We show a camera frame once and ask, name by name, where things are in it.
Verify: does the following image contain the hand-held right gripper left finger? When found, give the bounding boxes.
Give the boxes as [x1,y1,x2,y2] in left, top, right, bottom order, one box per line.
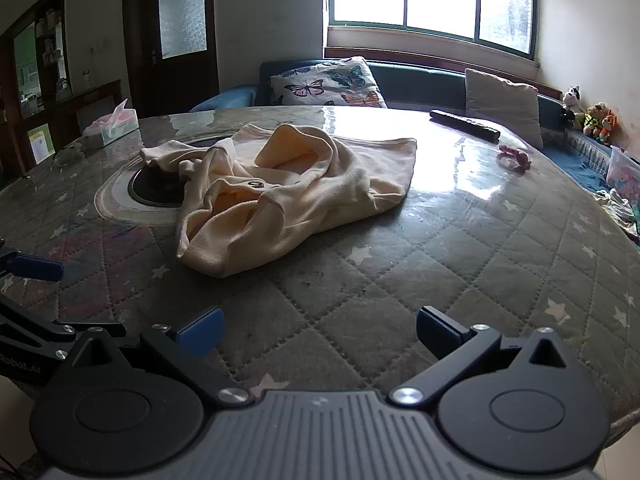
[70,306,255,407]

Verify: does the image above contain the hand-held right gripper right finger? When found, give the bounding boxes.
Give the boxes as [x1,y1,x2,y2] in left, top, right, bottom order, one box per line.
[390,305,575,407]

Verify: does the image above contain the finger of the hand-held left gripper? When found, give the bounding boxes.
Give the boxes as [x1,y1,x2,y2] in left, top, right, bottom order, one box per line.
[0,291,127,362]
[0,251,65,282]

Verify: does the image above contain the cream knit garment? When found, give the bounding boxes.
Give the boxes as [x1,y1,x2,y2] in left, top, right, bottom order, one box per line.
[140,123,418,278]

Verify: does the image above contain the white crumpled clothes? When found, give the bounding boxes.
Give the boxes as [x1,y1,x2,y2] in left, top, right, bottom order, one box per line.
[594,187,640,242]

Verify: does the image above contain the round black induction cooktop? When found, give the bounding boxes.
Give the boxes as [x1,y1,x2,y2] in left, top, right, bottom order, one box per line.
[95,135,241,222]

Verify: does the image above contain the pink tissue box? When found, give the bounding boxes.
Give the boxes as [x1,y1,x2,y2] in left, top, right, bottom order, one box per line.
[82,99,140,149]

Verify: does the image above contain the dark wooden side table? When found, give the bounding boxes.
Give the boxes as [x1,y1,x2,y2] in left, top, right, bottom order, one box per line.
[55,79,124,147]

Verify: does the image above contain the dark wooden shelf cabinet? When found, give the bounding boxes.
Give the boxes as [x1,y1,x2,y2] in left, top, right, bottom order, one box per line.
[0,0,72,183]

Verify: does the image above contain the black remote control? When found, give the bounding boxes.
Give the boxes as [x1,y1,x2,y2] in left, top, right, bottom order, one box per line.
[430,109,501,142]

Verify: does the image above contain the blue sofa blanket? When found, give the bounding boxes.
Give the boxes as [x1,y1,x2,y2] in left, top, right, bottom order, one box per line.
[541,144,614,197]

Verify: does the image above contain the blue armrest cushion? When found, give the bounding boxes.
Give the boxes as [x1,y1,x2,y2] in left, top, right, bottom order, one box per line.
[190,85,259,113]

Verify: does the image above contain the plain grey pillow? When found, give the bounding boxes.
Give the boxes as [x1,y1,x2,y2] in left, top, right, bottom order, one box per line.
[464,68,545,150]

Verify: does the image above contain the blue sofa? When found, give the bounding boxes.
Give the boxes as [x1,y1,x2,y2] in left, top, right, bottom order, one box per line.
[190,57,640,241]

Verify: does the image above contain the clear plastic storage box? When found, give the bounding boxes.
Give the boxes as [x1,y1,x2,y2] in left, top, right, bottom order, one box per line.
[604,145,640,197]

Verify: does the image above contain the cow plush toy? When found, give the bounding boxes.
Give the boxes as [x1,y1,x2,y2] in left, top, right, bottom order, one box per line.
[560,85,584,129]

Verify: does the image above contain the plush toy with yellow vest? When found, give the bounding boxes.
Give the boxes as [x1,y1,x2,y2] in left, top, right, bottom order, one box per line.
[582,102,609,137]

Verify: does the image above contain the orange plush toy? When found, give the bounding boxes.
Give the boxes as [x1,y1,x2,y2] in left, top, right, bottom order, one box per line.
[597,110,619,144]

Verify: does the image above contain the dark wooden glass door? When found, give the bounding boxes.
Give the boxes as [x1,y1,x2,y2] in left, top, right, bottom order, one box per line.
[122,0,221,119]

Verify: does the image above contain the butterfly print pillow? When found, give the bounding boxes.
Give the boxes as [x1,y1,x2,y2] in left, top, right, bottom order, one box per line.
[269,56,389,110]

